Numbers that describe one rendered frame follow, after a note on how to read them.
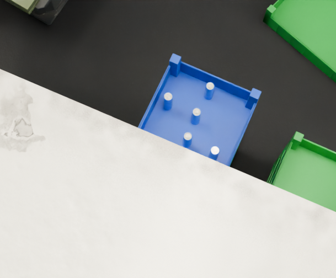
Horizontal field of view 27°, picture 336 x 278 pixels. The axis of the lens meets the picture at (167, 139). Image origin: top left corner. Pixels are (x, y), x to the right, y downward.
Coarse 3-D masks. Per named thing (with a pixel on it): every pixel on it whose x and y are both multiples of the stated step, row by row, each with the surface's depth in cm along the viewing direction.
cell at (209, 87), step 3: (207, 84) 143; (210, 84) 143; (213, 84) 143; (207, 87) 143; (210, 87) 143; (213, 87) 143; (207, 90) 143; (210, 90) 143; (213, 90) 144; (204, 93) 148; (207, 93) 145; (210, 93) 145; (204, 96) 148; (207, 96) 147; (210, 96) 147; (207, 99) 149
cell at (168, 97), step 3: (168, 93) 142; (165, 96) 142; (168, 96) 142; (171, 96) 142; (165, 99) 142; (168, 99) 142; (171, 99) 142; (165, 102) 144; (168, 102) 143; (171, 102) 144; (165, 105) 146; (168, 105) 145; (171, 105) 146; (165, 108) 148; (168, 108) 147
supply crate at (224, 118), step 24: (168, 72) 146; (192, 72) 148; (192, 96) 149; (216, 96) 149; (240, 96) 148; (144, 120) 142; (168, 120) 147; (216, 120) 148; (240, 120) 148; (192, 144) 146; (216, 144) 146
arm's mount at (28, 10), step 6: (6, 0) 176; (12, 0) 173; (18, 0) 173; (24, 0) 173; (30, 0) 173; (36, 0) 175; (18, 6) 174; (24, 6) 173; (30, 6) 173; (30, 12) 175
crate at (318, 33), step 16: (288, 0) 199; (304, 0) 199; (320, 0) 199; (272, 16) 192; (288, 16) 197; (304, 16) 197; (320, 16) 198; (288, 32) 191; (304, 32) 196; (320, 32) 196; (304, 48) 191; (320, 48) 195; (320, 64) 191
